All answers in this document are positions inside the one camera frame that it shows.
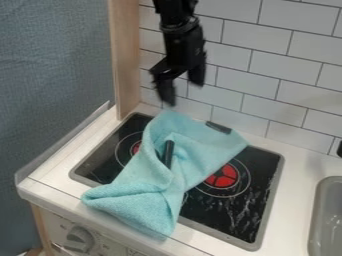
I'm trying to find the toy stove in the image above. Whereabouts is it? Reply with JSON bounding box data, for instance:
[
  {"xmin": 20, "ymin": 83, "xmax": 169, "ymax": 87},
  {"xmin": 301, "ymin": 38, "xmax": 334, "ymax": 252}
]
[{"xmin": 68, "ymin": 111, "xmax": 286, "ymax": 252}]

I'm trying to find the toy sink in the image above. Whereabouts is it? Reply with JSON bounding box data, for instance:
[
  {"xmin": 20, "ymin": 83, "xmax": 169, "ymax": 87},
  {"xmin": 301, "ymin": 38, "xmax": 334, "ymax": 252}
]
[{"xmin": 305, "ymin": 175, "xmax": 342, "ymax": 256}]

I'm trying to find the light blue cloth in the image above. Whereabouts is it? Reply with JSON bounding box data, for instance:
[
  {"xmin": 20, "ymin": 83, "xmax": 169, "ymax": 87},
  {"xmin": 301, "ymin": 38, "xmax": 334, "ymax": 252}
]
[{"xmin": 80, "ymin": 109, "xmax": 250, "ymax": 240}]

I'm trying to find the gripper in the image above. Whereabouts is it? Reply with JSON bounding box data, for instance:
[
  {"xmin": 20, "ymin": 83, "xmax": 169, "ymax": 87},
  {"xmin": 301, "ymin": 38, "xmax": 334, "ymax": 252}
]
[{"xmin": 148, "ymin": 22, "xmax": 209, "ymax": 108}]

